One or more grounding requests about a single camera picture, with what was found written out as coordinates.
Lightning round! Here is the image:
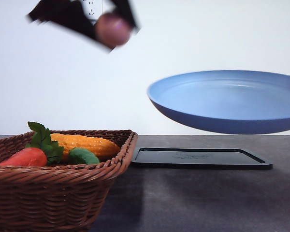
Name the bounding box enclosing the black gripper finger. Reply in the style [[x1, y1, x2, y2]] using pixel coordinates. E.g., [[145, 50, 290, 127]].
[[27, 0, 113, 50], [113, 0, 139, 33]]

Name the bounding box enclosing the brown egg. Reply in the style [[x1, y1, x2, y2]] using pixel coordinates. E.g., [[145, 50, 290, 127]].
[[95, 13, 129, 47]]

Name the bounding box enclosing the blue round plate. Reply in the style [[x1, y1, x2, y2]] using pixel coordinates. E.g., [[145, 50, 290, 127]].
[[147, 70, 290, 134]]

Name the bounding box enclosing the brown wicker basket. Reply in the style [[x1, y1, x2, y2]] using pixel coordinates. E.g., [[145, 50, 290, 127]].
[[0, 130, 138, 232]]

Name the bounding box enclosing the black rectangular tray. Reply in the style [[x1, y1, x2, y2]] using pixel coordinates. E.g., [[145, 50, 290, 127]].
[[131, 147, 272, 170]]

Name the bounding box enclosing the red toy carrot with leaves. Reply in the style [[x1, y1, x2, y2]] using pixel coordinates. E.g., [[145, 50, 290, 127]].
[[0, 122, 64, 167]]

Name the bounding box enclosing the green toy pepper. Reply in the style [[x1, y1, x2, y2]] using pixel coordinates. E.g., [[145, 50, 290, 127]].
[[68, 147, 100, 164]]

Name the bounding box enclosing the yellow toy corn cob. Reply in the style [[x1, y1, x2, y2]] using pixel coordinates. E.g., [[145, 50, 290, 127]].
[[50, 133, 121, 159]]

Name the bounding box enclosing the white wall power socket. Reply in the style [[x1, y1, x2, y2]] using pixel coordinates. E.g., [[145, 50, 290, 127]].
[[82, 0, 103, 19]]

